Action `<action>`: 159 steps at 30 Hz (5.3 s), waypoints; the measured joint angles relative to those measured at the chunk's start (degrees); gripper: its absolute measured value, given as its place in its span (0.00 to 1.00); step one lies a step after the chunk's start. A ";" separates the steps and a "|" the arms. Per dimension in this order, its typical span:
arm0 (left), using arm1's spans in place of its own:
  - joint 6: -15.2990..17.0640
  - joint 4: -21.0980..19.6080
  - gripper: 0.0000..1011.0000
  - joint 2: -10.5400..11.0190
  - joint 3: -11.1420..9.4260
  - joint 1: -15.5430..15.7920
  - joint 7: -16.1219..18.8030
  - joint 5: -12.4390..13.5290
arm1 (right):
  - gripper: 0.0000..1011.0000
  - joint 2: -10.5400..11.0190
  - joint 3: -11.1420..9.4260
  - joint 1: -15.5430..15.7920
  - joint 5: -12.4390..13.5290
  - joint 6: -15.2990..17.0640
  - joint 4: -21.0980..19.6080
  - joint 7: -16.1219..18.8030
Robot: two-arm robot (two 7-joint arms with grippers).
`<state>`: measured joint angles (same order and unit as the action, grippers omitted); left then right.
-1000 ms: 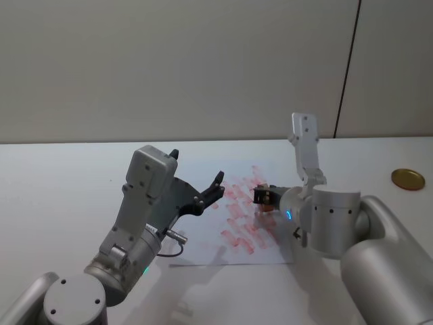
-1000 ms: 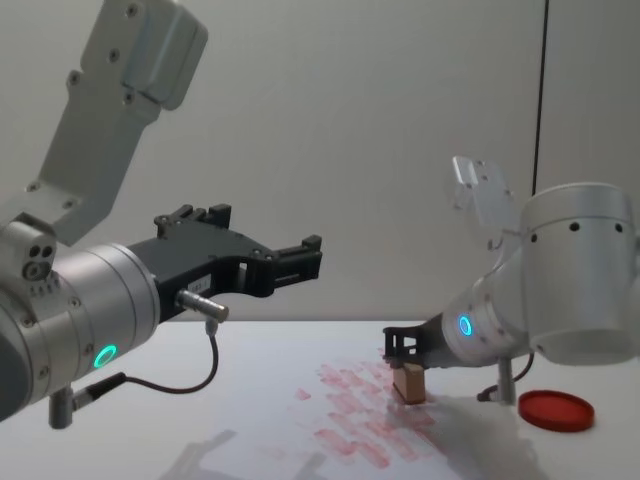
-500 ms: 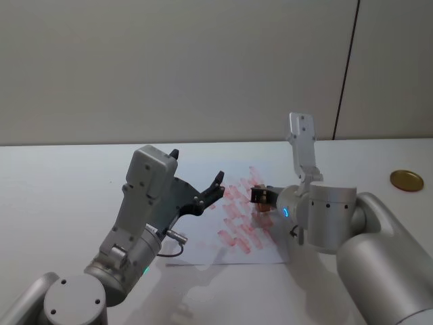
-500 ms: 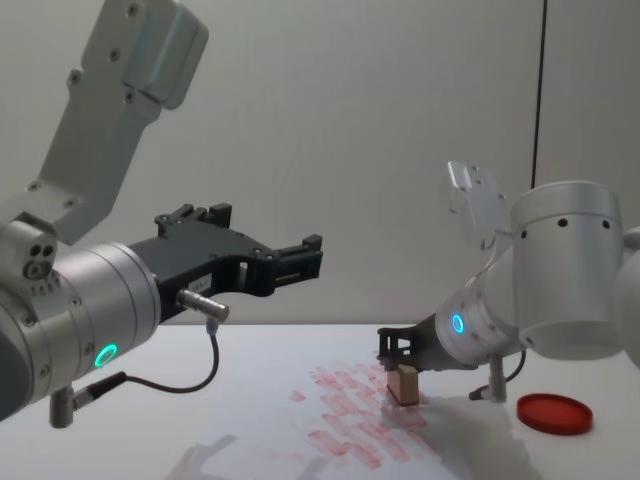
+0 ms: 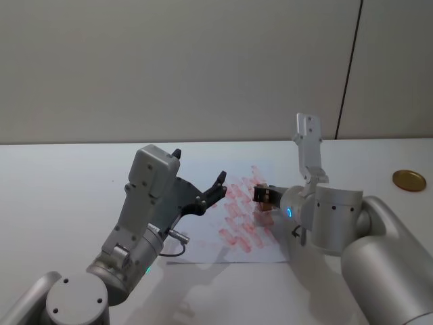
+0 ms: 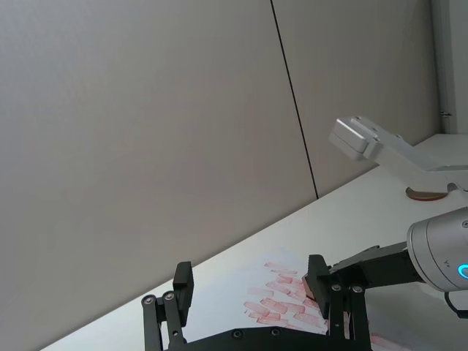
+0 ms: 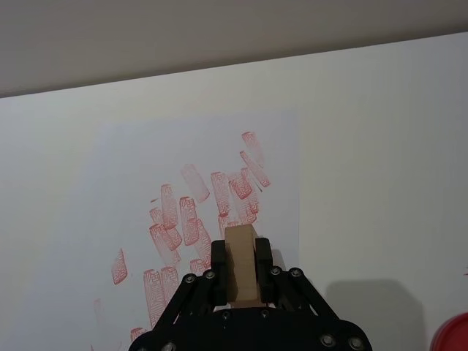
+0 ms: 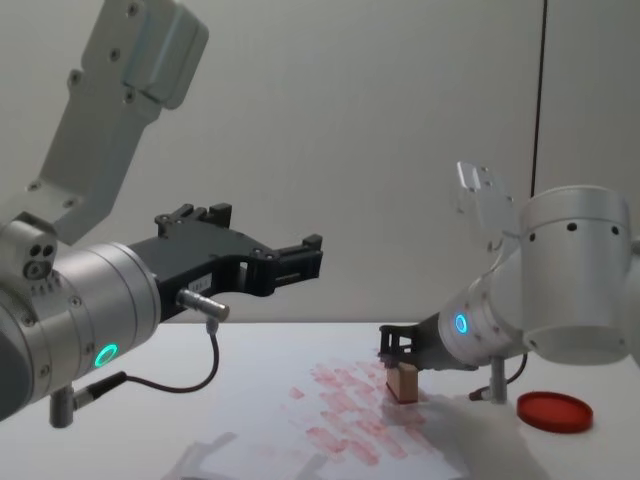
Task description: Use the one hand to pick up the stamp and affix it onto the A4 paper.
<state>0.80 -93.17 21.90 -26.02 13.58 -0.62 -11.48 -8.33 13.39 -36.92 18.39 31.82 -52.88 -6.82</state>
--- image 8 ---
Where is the wooden stamp block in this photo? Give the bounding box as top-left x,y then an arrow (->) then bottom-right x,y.
385,362 -> 419,404

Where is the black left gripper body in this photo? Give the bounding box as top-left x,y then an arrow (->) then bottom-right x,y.
127,225 -> 277,325

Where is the white paper with red stamps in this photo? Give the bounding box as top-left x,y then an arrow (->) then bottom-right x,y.
164,349 -> 474,480

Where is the dark gripper cable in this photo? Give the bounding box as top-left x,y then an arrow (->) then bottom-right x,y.
73,288 -> 232,405
467,349 -> 532,402

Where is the dark right gripper cable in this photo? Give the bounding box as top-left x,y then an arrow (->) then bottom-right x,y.
467,349 -> 532,402

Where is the dark left gripper cable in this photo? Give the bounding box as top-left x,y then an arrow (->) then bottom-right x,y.
73,288 -> 232,405

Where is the white table cloth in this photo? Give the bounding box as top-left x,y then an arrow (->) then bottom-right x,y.
0,322 -> 640,480

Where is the red round ink pad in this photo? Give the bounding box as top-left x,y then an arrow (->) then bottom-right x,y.
515,391 -> 595,435

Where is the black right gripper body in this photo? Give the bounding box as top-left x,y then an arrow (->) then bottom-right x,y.
409,312 -> 480,373

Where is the thin dark hanging cable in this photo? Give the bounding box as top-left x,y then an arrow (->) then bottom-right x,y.
529,0 -> 549,197

